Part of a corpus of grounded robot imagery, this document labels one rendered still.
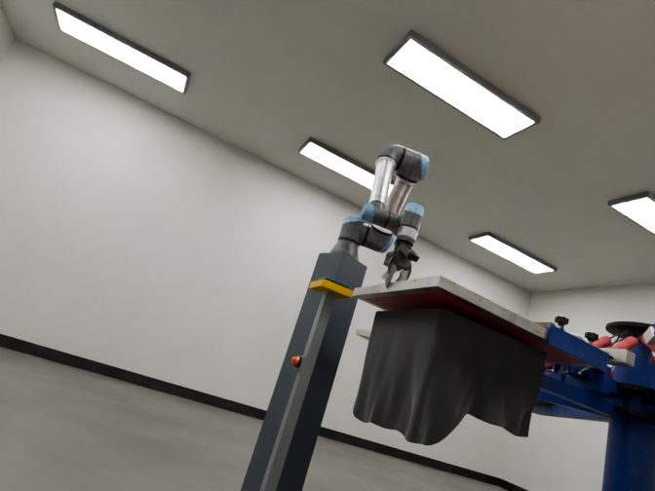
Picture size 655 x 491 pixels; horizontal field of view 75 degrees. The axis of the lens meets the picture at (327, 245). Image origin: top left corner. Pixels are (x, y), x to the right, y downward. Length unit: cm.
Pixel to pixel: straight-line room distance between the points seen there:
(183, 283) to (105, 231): 100
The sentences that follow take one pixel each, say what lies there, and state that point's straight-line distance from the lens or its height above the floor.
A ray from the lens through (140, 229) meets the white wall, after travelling 527.
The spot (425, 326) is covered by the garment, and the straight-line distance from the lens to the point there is 151.
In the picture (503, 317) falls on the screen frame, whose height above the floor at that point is 98.
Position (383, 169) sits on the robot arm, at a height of 155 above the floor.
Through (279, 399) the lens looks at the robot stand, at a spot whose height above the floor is 48.
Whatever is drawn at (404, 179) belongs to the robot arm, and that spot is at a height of 159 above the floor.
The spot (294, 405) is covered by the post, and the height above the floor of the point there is 51.
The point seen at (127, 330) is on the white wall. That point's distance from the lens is 517.
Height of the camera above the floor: 61
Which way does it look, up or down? 17 degrees up
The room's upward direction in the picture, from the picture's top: 18 degrees clockwise
